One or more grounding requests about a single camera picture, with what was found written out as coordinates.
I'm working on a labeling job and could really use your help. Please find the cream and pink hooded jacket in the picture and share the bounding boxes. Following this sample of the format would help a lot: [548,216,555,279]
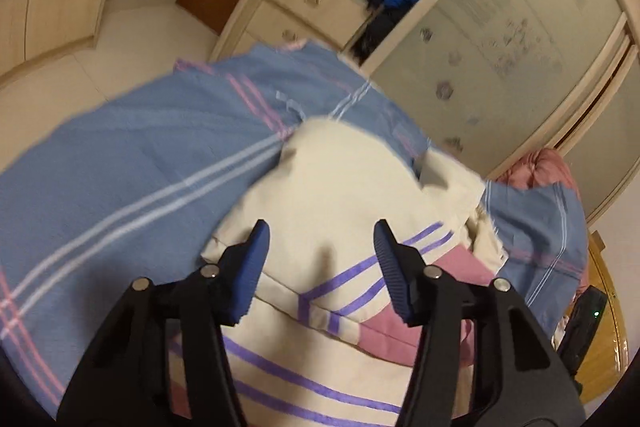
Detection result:
[202,118,508,426]

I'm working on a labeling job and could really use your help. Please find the blue striped bed sheet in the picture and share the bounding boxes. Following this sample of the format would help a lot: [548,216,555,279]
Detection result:
[1,43,568,417]

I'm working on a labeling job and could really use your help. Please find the frosted glass wardrobe door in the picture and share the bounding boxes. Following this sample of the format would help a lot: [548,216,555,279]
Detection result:
[363,0,639,221]

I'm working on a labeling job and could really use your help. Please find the light wood drawer unit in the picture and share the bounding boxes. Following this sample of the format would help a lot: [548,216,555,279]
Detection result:
[210,0,370,61]

